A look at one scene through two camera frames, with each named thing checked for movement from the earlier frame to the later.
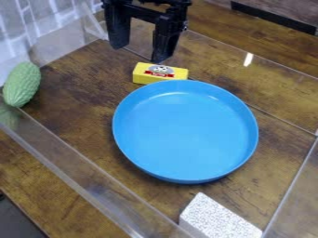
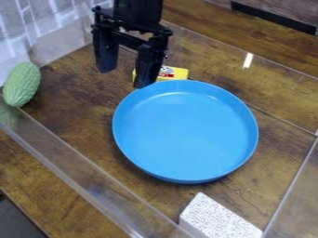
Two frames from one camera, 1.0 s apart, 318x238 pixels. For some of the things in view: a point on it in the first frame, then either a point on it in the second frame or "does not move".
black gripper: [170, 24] → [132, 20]
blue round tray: [186, 131] does not move
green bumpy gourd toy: [21, 84] does not move
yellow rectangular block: [147, 73] does not move
